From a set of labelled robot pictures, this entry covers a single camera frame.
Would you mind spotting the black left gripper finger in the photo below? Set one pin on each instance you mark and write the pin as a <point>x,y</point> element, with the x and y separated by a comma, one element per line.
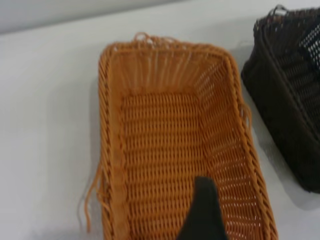
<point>203,212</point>

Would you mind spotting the orange brown wicker basket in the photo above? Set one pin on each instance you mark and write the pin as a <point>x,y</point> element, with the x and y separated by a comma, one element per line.
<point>162,137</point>

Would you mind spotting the dark brown wicker basket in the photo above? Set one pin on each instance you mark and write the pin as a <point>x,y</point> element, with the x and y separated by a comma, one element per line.
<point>287,100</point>

